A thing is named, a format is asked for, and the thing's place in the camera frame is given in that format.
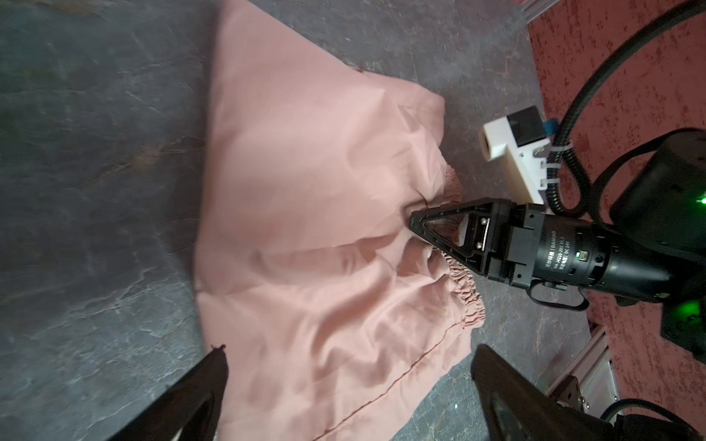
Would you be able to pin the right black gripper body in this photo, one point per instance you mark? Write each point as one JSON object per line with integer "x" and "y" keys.
{"x": 523, "y": 246}

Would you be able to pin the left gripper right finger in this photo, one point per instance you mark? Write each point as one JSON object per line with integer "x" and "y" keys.
{"x": 515, "y": 410}

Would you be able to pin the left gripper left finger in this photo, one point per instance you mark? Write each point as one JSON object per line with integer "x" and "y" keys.
{"x": 189, "y": 410}

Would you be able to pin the right aluminium corner post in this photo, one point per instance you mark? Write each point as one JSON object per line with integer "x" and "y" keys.
{"x": 533, "y": 9}

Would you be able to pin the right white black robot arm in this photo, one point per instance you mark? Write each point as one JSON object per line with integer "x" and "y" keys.
{"x": 642, "y": 239}

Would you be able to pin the aluminium front rail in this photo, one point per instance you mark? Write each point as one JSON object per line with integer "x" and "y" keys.
{"x": 589, "y": 383}

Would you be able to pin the pink shorts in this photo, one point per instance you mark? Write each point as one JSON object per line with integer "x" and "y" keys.
{"x": 336, "y": 320}

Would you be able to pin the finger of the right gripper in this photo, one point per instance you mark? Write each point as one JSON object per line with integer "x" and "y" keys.
{"x": 465, "y": 241}
{"x": 474, "y": 208}

